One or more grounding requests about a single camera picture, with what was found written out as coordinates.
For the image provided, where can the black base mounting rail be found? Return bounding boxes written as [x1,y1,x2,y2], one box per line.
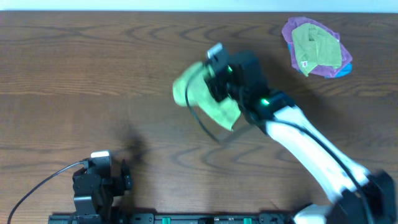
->
[48,213,299,224]

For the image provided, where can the purple cloth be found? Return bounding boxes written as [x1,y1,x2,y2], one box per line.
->
[282,17,353,78]

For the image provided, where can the blue cloth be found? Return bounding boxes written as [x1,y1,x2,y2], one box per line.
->
[287,44,353,78]

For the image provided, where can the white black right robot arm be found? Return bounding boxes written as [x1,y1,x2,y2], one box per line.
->
[205,47,397,224]

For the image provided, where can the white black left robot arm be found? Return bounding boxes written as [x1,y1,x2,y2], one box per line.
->
[71,156,132,223]

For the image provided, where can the olive green folded cloth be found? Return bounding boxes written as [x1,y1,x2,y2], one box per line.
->
[292,23,343,76]

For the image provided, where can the light green microfiber cloth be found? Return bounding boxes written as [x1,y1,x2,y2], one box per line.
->
[172,62,241,131]

